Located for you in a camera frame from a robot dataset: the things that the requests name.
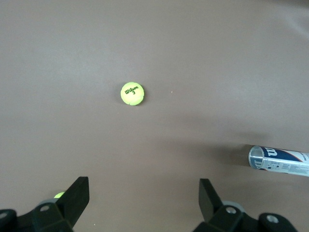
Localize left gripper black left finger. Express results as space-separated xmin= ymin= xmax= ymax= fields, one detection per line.
xmin=0 ymin=176 xmax=90 ymax=232

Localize brown table mat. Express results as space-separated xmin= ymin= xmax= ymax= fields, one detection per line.
xmin=0 ymin=0 xmax=309 ymax=232

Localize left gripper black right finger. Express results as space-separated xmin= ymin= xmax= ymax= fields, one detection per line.
xmin=193 ymin=178 xmax=298 ymax=232

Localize clear tennis ball can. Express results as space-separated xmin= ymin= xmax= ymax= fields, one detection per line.
xmin=248 ymin=145 xmax=309 ymax=177

